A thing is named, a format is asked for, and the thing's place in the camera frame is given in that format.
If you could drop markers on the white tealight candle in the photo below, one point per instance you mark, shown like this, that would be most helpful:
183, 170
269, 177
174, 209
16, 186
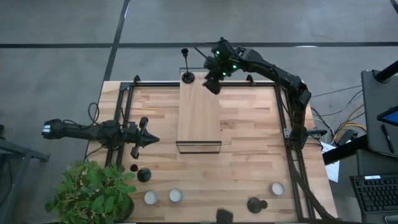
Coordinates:
175, 195
150, 198
277, 188

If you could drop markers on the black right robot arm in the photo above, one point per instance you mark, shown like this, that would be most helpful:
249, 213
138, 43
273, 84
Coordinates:
273, 71

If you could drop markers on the black round pole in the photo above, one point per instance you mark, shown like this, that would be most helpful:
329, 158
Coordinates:
387, 72

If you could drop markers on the wooden shelf with black frame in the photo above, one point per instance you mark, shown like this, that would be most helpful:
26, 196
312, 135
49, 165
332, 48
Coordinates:
199, 112

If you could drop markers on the black power brick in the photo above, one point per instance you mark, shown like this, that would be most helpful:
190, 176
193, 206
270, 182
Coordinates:
346, 137

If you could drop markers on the black desk bar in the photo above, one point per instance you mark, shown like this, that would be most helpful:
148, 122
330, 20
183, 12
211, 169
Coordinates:
345, 152

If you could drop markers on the grey side desk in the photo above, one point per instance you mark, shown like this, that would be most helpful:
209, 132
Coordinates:
371, 102

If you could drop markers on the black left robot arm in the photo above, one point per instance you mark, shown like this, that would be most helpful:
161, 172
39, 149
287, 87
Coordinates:
77, 132

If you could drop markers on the grey metal stand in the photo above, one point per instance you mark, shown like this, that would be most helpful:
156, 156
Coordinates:
18, 152

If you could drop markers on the white paper sheet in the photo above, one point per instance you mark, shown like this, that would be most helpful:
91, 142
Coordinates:
332, 169

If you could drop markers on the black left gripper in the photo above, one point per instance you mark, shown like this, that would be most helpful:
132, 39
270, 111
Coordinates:
136, 137

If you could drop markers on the black pen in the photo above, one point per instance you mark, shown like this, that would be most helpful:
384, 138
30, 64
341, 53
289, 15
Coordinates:
387, 138

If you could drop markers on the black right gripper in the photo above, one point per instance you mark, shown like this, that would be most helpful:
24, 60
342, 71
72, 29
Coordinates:
222, 70

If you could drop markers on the tall black candlestick holder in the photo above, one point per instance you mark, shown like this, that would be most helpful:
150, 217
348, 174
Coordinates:
188, 77

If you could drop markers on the black table-level camera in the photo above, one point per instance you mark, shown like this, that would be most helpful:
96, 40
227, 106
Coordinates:
224, 216

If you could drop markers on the black tablet with blue screen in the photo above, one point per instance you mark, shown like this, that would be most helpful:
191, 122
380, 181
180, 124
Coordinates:
390, 117

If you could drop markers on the green potted plant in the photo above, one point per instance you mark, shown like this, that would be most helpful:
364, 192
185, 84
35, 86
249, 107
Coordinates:
93, 189

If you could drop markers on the black metal rig frame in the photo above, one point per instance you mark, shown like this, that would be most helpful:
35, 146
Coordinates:
155, 84

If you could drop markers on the short black candlestick holder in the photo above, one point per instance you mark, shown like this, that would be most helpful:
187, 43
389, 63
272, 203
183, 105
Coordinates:
144, 175
255, 205

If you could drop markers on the black computer keyboard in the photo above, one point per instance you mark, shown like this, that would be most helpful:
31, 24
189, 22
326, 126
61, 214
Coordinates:
374, 194

